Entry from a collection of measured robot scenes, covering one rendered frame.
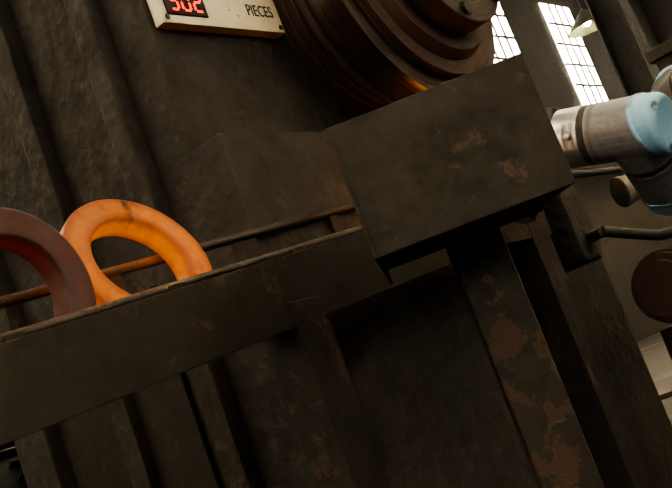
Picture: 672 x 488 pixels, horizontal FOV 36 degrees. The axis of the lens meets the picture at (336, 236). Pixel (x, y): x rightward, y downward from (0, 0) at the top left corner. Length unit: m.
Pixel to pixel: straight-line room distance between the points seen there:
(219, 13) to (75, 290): 0.65
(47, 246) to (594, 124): 0.81
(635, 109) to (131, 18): 0.73
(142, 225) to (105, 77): 0.38
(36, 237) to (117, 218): 0.15
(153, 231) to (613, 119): 0.67
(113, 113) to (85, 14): 0.16
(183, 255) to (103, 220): 0.10
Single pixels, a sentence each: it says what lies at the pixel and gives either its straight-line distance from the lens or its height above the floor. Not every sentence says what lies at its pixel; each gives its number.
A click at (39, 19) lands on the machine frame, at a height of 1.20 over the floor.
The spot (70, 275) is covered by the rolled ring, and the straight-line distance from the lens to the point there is 1.07.
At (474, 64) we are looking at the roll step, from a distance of 1.79.
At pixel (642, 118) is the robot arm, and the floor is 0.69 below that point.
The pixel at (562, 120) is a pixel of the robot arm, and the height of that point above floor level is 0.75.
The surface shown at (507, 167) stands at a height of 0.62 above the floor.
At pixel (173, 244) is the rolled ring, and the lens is 1.21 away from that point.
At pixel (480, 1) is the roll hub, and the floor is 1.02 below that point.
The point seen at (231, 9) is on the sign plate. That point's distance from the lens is 1.62.
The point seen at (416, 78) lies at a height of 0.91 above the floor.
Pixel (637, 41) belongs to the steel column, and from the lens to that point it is 10.69.
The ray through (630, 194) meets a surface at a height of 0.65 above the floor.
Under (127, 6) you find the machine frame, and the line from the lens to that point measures 1.55.
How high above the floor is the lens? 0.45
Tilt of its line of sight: 10 degrees up
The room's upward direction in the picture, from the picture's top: 21 degrees counter-clockwise
